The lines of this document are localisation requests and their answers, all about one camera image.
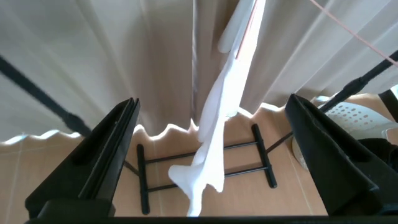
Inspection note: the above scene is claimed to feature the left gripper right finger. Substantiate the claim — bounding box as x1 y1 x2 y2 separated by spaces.
284 94 398 215

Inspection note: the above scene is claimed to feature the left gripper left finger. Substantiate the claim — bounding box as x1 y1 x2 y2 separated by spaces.
24 98 141 218

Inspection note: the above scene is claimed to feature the white printed t-shirt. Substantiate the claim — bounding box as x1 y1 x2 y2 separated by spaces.
167 0 267 217

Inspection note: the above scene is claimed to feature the pink clothes hanger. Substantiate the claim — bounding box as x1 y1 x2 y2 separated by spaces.
309 0 398 68
235 0 259 60

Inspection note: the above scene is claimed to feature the black clothes rack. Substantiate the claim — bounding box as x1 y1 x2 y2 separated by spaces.
0 49 398 215

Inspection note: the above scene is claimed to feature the white laundry basket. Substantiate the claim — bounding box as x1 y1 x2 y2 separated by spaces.
292 101 398 170

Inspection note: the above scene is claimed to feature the black garment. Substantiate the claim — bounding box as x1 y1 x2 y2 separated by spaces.
357 138 398 174

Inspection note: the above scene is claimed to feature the beige curtain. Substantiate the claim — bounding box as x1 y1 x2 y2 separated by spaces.
0 0 398 142

